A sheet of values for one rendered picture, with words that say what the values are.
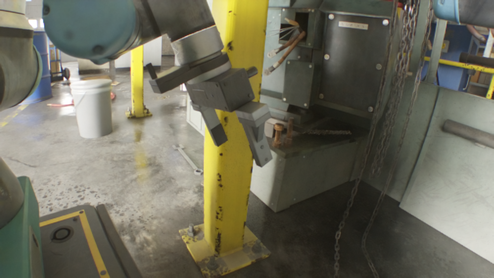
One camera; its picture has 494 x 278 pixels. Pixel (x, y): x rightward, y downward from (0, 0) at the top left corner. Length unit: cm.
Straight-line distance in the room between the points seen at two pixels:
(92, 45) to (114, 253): 30
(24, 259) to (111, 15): 25
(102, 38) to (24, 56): 25
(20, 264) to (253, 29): 54
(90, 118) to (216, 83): 149
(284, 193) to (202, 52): 72
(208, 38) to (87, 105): 145
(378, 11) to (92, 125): 170
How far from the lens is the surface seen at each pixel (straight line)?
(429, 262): 108
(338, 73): 83
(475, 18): 44
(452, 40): 388
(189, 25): 35
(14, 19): 43
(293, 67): 82
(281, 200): 98
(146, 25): 35
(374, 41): 81
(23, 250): 31
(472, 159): 117
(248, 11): 54
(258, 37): 55
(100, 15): 21
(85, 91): 172
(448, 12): 43
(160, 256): 81
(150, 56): 648
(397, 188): 135
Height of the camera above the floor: 61
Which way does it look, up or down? 23 degrees down
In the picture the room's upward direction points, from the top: 5 degrees clockwise
